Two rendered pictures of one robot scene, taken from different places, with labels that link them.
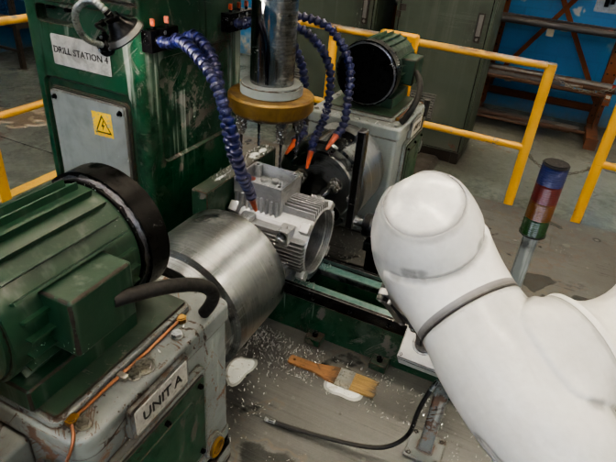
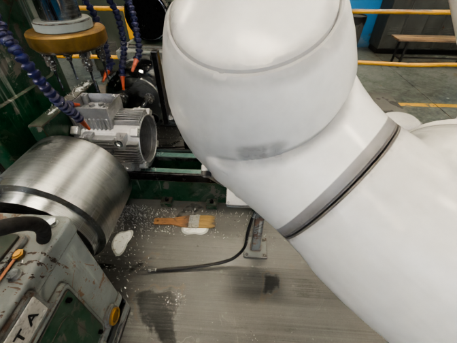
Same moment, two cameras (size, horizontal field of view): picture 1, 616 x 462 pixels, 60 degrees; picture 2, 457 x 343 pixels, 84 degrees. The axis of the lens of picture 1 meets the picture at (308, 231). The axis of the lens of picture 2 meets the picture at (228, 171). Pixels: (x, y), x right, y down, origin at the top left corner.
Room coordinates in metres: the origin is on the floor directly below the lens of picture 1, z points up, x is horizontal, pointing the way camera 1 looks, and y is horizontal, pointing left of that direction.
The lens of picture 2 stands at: (0.29, -0.05, 1.48)
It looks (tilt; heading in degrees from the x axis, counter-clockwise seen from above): 41 degrees down; 341
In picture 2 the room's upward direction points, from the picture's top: straight up
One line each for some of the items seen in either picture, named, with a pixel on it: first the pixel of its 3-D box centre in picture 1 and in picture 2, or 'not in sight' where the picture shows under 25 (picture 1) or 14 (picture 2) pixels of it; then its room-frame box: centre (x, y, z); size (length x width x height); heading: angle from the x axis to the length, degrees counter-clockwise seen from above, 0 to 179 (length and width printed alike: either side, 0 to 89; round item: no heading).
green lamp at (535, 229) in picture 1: (534, 225); not in sight; (1.13, -0.55, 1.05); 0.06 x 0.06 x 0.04
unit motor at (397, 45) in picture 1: (387, 104); (168, 39); (1.64, -0.21, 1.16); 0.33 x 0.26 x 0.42; 157
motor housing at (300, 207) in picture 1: (280, 228); (119, 137); (1.07, 0.06, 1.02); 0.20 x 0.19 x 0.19; 67
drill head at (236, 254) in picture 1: (188, 302); (51, 218); (0.74, 0.20, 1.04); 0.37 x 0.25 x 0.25; 157
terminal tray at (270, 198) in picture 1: (268, 189); (97, 111); (1.08, 0.10, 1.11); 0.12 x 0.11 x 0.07; 67
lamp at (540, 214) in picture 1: (540, 209); not in sight; (1.13, -0.55, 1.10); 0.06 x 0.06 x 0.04
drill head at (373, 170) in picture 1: (335, 170); (147, 88); (1.37, -0.06, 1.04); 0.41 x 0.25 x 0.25; 157
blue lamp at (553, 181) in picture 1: (552, 174); not in sight; (1.13, -0.55, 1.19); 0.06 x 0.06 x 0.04
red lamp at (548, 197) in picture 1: (546, 192); not in sight; (1.13, -0.55, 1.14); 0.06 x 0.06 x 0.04
